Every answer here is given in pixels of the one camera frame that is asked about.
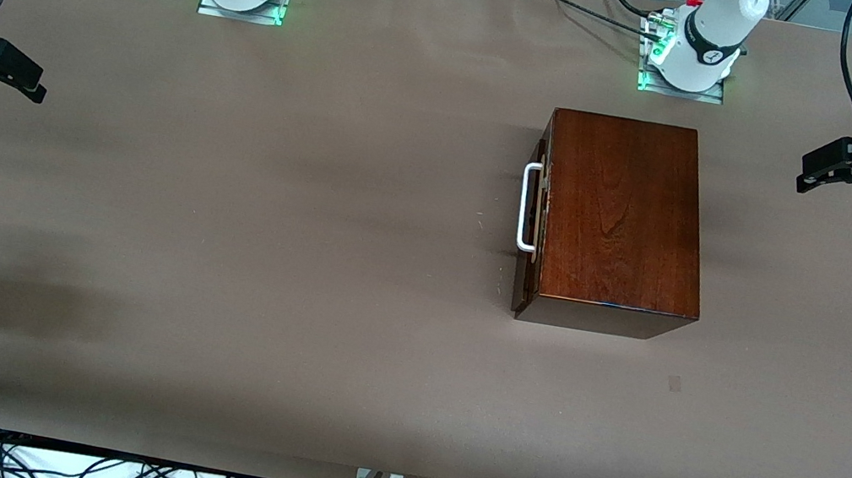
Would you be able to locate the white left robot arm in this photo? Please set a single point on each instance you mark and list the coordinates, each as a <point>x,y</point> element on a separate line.
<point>710,36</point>

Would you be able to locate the dark brown wooden cabinet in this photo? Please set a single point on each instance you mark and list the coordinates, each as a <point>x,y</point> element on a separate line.
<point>619,210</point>

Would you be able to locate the small tape patch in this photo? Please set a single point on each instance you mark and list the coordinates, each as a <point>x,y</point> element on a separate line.
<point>675,384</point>

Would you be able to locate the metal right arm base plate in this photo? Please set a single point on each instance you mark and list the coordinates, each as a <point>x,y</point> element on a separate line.
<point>210,10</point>

